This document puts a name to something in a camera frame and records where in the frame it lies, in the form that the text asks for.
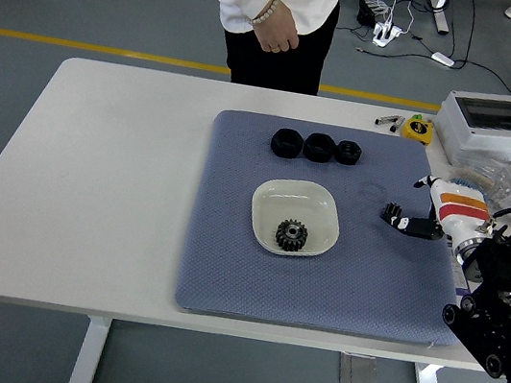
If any blue-grey padded mat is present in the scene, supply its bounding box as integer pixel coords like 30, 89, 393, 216
171, 104, 491, 355

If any grey electrical enclosure box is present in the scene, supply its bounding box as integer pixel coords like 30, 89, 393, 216
427, 83, 511, 175

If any yellow tape measure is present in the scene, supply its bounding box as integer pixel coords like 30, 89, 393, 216
400, 112, 436, 145

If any purple-edged white card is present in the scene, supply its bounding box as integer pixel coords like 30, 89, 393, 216
444, 253, 475, 299

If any small black gear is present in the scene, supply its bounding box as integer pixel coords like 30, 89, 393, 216
379, 200, 404, 224

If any clear bag of blue resistors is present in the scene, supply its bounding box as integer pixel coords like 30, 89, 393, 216
446, 152, 511, 208

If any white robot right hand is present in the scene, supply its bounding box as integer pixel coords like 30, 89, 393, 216
377, 167, 499, 258

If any small black hex nut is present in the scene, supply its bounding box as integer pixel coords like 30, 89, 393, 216
334, 137, 366, 169

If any grey desk leg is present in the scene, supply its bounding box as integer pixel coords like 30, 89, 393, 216
421, 0, 455, 36

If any person's right hand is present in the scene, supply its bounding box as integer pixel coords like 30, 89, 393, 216
251, 0, 305, 57

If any white power strip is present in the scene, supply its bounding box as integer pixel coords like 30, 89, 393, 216
370, 20, 406, 50

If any white square dish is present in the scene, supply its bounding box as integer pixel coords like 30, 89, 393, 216
244, 172, 348, 264

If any black charger box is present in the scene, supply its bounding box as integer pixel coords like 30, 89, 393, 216
355, 0, 381, 28

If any large black bevel gear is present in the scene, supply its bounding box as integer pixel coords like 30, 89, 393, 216
273, 217, 312, 256

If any large black hex nut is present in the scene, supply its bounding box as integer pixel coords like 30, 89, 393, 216
268, 126, 305, 161
302, 130, 340, 166

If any grey metal floor plate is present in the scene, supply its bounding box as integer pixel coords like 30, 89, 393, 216
335, 350, 382, 383

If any white power adapter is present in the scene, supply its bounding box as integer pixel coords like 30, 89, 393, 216
429, 51, 457, 68

